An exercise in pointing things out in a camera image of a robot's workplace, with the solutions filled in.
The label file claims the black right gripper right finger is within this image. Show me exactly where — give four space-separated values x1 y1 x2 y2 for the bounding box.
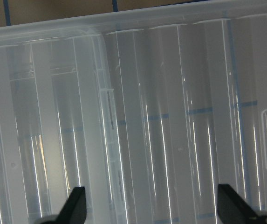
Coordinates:
217 184 264 224

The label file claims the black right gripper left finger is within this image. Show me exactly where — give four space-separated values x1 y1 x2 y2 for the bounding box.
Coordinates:
55 187 87 224

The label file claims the clear plastic box lid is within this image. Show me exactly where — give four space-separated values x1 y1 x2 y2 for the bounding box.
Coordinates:
13 0 267 224

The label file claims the clear plastic storage box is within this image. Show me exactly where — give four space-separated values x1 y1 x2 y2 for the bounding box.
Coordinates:
0 24 128 224

